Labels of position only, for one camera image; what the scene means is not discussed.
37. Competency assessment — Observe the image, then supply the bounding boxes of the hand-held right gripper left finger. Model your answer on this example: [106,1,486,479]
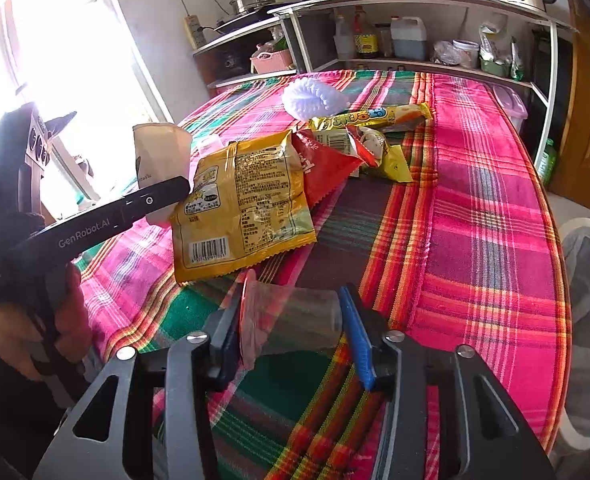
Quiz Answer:
[32,282,248,480]

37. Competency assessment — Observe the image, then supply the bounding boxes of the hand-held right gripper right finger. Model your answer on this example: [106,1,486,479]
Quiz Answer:
[339,285,558,480]

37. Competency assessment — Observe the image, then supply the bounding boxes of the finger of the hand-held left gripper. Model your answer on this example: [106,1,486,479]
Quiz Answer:
[120,176,192,223]

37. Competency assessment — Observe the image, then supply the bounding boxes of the beige kraft snack packet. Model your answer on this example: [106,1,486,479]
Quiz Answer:
[132,122,194,227]

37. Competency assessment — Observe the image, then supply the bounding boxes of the clear plastic cup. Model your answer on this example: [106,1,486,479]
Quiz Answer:
[240,269,344,368]

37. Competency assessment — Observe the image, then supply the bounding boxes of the long yellow snack wrapper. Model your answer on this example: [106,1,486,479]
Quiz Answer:
[309,102,434,134]

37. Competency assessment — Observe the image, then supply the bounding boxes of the person's left hand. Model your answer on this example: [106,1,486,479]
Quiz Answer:
[0,260,93,381]

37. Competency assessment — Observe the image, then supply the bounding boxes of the large yellow snack bag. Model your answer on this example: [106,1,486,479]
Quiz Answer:
[169,130,317,286]

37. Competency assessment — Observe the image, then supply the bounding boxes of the white power strip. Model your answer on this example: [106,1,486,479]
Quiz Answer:
[184,14,206,51]

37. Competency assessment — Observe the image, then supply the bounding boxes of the red snack bag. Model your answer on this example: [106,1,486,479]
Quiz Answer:
[290,129,366,207]

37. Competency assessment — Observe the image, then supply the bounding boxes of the low white stove rack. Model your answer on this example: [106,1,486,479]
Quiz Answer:
[192,15,296,92]

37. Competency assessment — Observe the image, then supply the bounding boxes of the pink plastic basket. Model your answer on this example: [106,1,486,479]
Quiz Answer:
[251,42,296,75]

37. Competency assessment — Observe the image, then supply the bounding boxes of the white ribbed plastic ball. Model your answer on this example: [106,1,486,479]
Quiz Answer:
[281,80,346,122]

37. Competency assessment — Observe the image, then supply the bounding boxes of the yellow and white crumpled wrapper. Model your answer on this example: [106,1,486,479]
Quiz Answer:
[345,126,414,184]

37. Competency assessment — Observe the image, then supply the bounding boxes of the black cooktop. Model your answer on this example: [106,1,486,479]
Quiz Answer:
[215,12,276,34]

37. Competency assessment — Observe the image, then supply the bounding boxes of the clear plastic bottle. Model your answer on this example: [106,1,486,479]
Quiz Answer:
[335,14,356,60]

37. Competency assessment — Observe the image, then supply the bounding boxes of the green drink bottle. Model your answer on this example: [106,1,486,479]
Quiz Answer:
[537,139,558,186]

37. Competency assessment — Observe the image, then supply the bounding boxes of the yellow label sauce bottle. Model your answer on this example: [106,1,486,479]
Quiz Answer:
[353,6,380,58]

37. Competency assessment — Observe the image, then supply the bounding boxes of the storage box with pink lid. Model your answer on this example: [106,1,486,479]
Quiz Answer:
[492,84,530,133]

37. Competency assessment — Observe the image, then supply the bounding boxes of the plastic jug of dark liquid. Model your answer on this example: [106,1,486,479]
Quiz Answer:
[390,16,428,60]

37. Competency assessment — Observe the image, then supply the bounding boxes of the crumpled clear plastic bag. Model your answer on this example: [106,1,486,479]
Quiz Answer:
[432,40,463,66]

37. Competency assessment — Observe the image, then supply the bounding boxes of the white plastic tub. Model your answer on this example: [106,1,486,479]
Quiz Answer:
[452,39,480,68]

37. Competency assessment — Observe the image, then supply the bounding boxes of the green packet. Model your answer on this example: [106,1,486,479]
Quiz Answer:
[510,37,526,81]

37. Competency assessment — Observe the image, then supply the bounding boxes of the white and green food bags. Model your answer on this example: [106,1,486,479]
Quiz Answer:
[479,22,513,78]

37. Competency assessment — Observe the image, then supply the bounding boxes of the white kitchen shelf rack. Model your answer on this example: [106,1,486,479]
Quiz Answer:
[267,0,576,176]

